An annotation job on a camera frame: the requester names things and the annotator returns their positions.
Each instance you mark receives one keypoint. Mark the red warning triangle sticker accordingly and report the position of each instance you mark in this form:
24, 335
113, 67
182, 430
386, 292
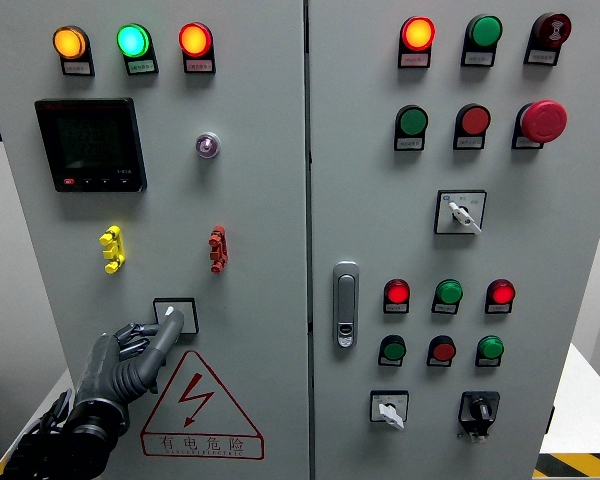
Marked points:
196, 387

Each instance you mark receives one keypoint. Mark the black yellow striped tape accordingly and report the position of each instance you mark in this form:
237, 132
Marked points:
580, 465
1, 465

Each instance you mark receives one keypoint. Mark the pale grey cabinet door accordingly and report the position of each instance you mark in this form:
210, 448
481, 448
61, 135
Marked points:
260, 225
380, 225

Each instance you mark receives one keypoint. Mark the black display meter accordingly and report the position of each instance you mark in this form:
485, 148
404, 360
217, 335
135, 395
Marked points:
90, 145

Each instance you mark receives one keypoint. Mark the white round lamp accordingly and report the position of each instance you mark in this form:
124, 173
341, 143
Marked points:
208, 145

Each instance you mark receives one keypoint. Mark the silver door lock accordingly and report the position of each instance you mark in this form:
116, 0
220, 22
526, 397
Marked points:
345, 300

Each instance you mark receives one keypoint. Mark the small label plate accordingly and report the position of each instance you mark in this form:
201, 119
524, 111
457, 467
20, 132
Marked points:
414, 60
469, 143
409, 144
141, 66
497, 309
487, 362
199, 65
444, 309
439, 363
540, 57
77, 67
390, 363
524, 143
396, 308
477, 58

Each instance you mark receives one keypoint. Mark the small green push button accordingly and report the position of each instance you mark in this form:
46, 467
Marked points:
394, 351

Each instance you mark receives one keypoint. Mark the small red round lamp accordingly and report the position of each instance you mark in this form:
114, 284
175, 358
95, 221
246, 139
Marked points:
397, 292
501, 293

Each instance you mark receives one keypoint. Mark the yellow round lamp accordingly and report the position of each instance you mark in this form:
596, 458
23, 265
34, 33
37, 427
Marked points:
70, 42

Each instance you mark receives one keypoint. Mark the bright green round lamp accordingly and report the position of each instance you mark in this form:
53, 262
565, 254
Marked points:
132, 40

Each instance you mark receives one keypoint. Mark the small red push button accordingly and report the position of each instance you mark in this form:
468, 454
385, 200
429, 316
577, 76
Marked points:
444, 351

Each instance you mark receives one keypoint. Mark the large red round lamp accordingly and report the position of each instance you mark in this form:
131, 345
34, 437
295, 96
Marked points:
195, 39
418, 33

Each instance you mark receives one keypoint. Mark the small green round lamp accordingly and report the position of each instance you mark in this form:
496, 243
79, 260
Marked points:
491, 347
450, 292

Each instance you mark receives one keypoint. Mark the large green push button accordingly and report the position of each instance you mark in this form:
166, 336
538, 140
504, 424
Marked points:
414, 121

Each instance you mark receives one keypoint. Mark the large red push button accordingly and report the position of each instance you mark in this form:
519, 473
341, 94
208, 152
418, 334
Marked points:
475, 120

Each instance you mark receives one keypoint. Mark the large red stop button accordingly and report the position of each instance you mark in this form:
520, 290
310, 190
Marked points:
544, 121

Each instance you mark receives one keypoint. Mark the large dark green lamp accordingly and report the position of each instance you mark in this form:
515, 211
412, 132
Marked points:
485, 31

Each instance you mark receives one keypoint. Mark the dark red buzzer lamp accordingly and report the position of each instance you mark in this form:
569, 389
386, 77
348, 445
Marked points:
553, 28

